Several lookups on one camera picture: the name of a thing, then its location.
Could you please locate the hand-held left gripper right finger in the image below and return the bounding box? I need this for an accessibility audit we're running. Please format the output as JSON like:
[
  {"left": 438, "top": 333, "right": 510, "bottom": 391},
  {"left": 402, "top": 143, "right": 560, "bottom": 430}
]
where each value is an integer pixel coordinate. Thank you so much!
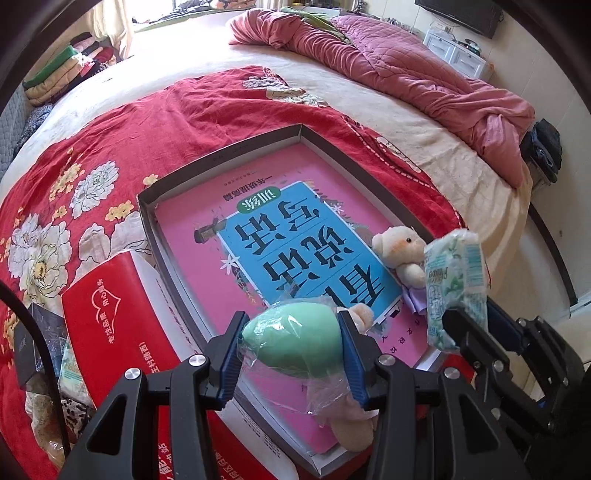
[{"left": 337, "top": 310, "right": 536, "bottom": 480}]

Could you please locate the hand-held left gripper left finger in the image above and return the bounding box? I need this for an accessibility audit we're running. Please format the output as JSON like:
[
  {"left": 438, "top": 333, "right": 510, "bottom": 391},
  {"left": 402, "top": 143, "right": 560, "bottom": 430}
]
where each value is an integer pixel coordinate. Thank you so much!
[{"left": 58, "top": 310, "right": 250, "bottom": 480}]

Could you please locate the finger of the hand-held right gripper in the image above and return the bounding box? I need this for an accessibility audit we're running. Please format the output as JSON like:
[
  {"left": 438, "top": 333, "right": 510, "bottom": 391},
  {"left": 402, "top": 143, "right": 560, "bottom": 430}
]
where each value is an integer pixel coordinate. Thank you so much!
[
  {"left": 485, "top": 295, "right": 528, "bottom": 355},
  {"left": 442, "top": 307, "right": 509, "bottom": 385}
]

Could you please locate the green sponge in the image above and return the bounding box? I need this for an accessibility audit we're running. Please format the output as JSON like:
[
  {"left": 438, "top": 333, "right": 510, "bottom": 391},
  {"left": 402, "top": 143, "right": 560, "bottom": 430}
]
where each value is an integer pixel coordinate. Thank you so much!
[{"left": 238, "top": 300, "right": 368, "bottom": 416}]

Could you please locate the plush bear with lilac dress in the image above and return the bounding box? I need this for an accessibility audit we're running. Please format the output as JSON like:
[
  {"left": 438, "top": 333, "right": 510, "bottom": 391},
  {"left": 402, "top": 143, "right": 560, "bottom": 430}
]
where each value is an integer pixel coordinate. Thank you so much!
[{"left": 318, "top": 305, "right": 377, "bottom": 452}]

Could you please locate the plush bear with purple dress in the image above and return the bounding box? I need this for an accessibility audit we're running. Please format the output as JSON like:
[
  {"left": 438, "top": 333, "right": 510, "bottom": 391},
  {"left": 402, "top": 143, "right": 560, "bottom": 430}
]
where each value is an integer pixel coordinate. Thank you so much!
[{"left": 372, "top": 225, "right": 428, "bottom": 315}]

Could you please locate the leopard print cloth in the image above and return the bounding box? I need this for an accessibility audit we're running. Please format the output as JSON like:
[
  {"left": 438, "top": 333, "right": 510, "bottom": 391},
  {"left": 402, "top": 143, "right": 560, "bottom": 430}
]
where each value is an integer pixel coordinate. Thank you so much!
[{"left": 28, "top": 392, "right": 95, "bottom": 444}]

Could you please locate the dark cardboard box tray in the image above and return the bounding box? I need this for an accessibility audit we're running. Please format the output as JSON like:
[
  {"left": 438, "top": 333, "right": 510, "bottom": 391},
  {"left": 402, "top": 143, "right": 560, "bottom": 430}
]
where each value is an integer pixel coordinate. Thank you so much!
[{"left": 137, "top": 124, "right": 467, "bottom": 478}]

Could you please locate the pink and blue book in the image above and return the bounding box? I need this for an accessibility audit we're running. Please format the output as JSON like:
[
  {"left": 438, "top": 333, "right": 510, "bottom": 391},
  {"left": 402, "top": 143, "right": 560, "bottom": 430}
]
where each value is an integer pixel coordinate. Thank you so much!
[{"left": 154, "top": 141, "right": 444, "bottom": 455}]

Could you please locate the dark bag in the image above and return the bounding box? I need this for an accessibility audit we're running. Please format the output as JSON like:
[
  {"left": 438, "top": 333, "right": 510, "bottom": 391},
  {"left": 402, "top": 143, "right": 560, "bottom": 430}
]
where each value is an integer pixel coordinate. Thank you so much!
[{"left": 522, "top": 117, "right": 564, "bottom": 185}]

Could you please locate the black box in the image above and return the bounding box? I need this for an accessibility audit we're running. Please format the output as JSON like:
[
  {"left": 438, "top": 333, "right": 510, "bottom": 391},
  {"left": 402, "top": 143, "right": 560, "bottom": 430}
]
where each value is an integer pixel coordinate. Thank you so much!
[{"left": 11, "top": 302, "right": 68, "bottom": 393}]

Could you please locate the red floral blanket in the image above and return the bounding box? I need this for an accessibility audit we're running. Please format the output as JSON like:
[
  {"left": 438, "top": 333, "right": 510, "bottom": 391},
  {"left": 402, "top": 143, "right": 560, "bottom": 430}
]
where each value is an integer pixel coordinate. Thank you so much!
[{"left": 0, "top": 65, "right": 467, "bottom": 480}]

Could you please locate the pink quilt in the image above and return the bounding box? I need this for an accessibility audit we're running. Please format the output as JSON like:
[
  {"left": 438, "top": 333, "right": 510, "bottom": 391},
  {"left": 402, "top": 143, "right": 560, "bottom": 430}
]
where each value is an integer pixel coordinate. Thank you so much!
[{"left": 228, "top": 7, "right": 536, "bottom": 188}]

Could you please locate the white drawer cabinet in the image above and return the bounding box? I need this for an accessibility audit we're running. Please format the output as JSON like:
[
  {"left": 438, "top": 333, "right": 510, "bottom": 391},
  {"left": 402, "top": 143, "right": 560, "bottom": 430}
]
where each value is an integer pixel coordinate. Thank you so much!
[{"left": 422, "top": 28, "right": 490, "bottom": 79}]

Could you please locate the dark patterned cloth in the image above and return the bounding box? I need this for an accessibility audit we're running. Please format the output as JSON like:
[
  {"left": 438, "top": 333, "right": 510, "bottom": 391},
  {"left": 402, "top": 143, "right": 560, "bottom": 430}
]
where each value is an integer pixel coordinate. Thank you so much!
[{"left": 14, "top": 104, "right": 54, "bottom": 144}]

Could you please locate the black television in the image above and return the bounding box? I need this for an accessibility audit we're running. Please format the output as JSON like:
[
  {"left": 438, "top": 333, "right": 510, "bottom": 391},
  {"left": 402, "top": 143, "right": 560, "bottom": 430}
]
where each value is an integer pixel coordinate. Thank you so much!
[{"left": 414, "top": 0, "right": 504, "bottom": 40}]

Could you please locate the cream bed sheet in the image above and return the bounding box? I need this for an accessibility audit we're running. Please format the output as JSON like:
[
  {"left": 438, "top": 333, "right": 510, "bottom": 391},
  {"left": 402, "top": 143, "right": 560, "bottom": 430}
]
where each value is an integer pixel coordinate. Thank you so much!
[{"left": 9, "top": 0, "right": 536, "bottom": 287}]

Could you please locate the grey quilted headboard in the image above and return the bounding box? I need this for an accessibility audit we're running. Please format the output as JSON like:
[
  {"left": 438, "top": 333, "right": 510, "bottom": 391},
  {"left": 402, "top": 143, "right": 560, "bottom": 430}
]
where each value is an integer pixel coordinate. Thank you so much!
[{"left": 0, "top": 83, "right": 28, "bottom": 171}]

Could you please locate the stack of folded clothes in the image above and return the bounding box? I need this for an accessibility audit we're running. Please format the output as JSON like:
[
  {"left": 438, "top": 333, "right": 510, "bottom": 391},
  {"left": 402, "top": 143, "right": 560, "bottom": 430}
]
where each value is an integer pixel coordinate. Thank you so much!
[{"left": 23, "top": 32, "right": 121, "bottom": 107}]

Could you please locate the green cloth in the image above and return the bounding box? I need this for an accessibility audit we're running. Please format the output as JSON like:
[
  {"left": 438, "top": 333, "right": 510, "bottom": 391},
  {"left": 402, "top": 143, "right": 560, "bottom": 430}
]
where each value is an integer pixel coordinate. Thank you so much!
[{"left": 281, "top": 4, "right": 342, "bottom": 29}]

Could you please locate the cream curtain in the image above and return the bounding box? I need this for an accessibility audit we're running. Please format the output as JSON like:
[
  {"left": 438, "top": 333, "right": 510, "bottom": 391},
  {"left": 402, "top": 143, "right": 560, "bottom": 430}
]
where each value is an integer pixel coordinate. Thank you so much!
[{"left": 90, "top": 0, "right": 134, "bottom": 51}]

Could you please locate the black cable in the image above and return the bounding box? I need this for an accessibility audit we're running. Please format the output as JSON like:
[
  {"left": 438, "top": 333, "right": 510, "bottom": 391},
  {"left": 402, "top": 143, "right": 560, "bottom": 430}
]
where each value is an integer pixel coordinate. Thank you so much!
[{"left": 0, "top": 279, "right": 61, "bottom": 462}]

